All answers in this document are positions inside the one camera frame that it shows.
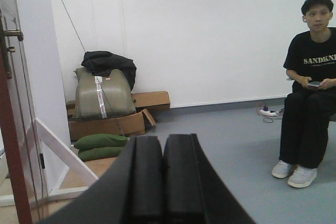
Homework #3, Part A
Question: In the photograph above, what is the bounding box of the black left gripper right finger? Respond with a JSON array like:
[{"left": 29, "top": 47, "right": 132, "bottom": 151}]
[{"left": 163, "top": 133, "right": 254, "bottom": 223}]

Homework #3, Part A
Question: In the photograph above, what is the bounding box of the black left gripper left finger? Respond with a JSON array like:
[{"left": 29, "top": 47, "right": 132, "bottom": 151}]
[{"left": 42, "top": 136, "right": 163, "bottom": 223}]

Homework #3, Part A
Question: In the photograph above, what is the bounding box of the brown wooden door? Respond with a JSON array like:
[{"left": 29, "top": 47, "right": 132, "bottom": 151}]
[{"left": 0, "top": 8, "right": 34, "bottom": 224}]

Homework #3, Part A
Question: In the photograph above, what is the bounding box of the brass door handle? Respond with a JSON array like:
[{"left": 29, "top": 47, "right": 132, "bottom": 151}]
[{"left": 4, "top": 29, "right": 24, "bottom": 41}]

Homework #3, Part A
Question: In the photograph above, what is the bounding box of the lower door hinge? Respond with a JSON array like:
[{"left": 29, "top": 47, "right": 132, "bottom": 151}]
[{"left": 39, "top": 153, "right": 45, "bottom": 169}]

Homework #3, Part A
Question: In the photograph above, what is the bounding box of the lower green sandbag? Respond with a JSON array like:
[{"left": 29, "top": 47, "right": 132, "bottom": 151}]
[{"left": 78, "top": 147, "right": 123, "bottom": 162}]

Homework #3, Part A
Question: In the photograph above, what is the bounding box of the green sandbag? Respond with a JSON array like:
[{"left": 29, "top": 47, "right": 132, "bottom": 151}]
[
  {"left": 78, "top": 147, "right": 123, "bottom": 162},
  {"left": 74, "top": 134, "right": 129, "bottom": 151}
]

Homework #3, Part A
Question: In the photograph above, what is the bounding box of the upper green sandbag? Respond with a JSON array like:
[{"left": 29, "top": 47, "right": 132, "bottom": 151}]
[{"left": 74, "top": 134, "right": 129, "bottom": 151}]

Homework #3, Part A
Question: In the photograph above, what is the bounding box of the open cardboard box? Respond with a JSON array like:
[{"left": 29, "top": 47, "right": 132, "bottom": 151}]
[{"left": 68, "top": 104, "right": 157, "bottom": 141}]

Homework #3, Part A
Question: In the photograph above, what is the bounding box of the plywood base board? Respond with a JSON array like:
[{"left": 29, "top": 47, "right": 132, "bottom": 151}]
[{"left": 1, "top": 156, "right": 116, "bottom": 223}]

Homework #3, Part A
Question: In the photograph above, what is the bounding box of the flat cardboard box behind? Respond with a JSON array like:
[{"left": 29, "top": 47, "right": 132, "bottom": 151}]
[{"left": 131, "top": 91, "right": 171, "bottom": 111}]

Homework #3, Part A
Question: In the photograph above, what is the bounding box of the large olive woven sack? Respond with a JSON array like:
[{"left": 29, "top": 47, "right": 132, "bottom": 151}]
[{"left": 74, "top": 67, "right": 136, "bottom": 120}]

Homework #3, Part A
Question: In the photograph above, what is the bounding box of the white power strip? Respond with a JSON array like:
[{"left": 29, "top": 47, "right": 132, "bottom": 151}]
[{"left": 259, "top": 110, "right": 277, "bottom": 116}]

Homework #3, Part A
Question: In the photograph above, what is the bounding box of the black jacket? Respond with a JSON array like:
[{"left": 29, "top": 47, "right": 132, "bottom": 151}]
[{"left": 81, "top": 51, "right": 137, "bottom": 90}]

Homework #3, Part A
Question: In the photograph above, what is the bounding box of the smartphone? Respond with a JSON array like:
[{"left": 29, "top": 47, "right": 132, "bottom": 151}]
[{"left": 308, "top": 81, "right": 321, "bottom": 88}]

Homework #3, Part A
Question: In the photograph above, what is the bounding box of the seated person in black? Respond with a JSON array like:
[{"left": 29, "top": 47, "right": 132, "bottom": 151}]
[{"left": 271, "top": 0, "right": 335, "bottom": 188}]

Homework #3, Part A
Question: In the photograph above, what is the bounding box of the brass thumb-turn knob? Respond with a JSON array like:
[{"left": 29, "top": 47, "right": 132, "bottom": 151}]
[{"left": 7, "top": 46, "right": 16, "bottom": 53}]

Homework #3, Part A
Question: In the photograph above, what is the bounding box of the brass lock backplate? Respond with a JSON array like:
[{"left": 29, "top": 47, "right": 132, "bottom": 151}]
[{"left": 1, "top": 19, "right": 12, "bottom": 79}]

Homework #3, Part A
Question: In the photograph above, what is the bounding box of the thin dark guy wire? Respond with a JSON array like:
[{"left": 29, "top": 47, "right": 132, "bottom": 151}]
[{"left": 48, "top": 0, "right": 127, "bottom": 137}]

